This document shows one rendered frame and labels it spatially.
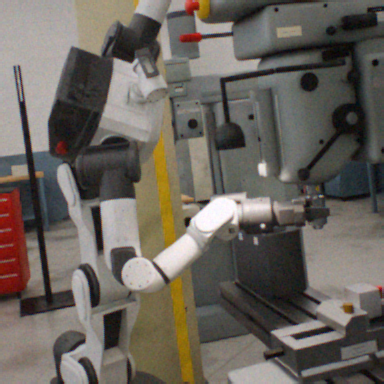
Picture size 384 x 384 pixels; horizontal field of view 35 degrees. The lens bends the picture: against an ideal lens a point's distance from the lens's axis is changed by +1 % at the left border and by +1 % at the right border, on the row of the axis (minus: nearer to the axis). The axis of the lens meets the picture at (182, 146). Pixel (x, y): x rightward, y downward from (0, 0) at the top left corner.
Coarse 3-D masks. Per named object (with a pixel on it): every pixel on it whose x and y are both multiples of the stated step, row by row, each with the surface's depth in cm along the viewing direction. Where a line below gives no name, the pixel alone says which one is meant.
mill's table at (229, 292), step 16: (224, 288) 198; (240, 288) 202; (224, 304) 200; (240, 304) 184; (256, 304) 178; (272, 304) 176; (288, 304) 174; (304, 304) 172; (240, 320) 186; (256, 320) 171; (272, 320) 163; (288, 320) 165; (304, 320) 160; (256, 336) 173; (368, 368) 128
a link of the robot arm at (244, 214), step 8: (232, 200) 154; (240, 200) 155; (248, 200) 153; (240, 208) 152; (248, 208) 151; (240, 216) 151; (248, 216) 150; (232, 224) 151; (240, 224) 152; (248, 224) 150; (224, 232) 154; (232, 232) 154; (248, 232) 152; (256, 232) 152
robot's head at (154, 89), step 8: (136, 64) 160; (136, 72) 162; (144, 80) 157; (152, 80) 156; (160, 80) 157; (136, 88) 162; (144, 88) 157; (152, 88) 156; (160, 88) 156; (136, 96) 162; (144, 96) 158; (152, 96) 158; (160, 96) 160
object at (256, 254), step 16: (240, 240) 195; (256, 240) 185; (272, 240) 181; (288, 240) 183; (240, 256) 197; (256, 256) 187; (272, 256) 181; (288, 256) 183; (240, 272) 199; (256, 272) 188; (272, 272) 181; (288, 272) 183; (304, 272) 185; (256, 288) 190; (272, 288) 181; (288, 288) 183; (304, 288) 185
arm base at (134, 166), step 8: (104, 144) 159; (112, 144) 159; (120, 144) 158; (128, 144) 158; (136, 144) 157; (80, 152) 154; (128, 152) 152; (136, 152) 154; (80, 160) 152; (128, 160) 151; (136, 160) 151; (80, 168) 151; (136, 168) 151; (80, 176) 151; (136, 176) 152; (80, 184) 153
